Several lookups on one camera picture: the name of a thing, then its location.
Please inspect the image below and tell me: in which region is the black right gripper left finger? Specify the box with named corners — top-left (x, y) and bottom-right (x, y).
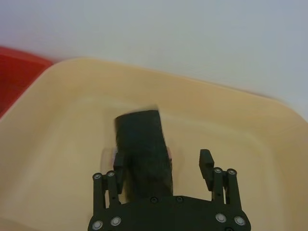
top-left (92, 151), bottom-right (125, 213)

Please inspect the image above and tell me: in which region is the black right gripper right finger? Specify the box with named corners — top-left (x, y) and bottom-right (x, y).
top-left (199, 149), bottom-right (239, 205)

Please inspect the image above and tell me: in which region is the black rectangular block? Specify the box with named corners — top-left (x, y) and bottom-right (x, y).
top-left (113, 109), bottom-right (174, 203)

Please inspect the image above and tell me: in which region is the cream plastic tub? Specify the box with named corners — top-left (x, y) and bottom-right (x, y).
top-left (0, 56), bottom-right (308, 231)

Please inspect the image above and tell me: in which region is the white table cloth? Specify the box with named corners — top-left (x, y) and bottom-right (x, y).
top-left (0, 0), bottom-right (308, 114)

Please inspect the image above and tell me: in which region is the red plastic bin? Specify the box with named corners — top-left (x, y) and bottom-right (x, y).
top-left (0, 46), bottom-right (54, 120)

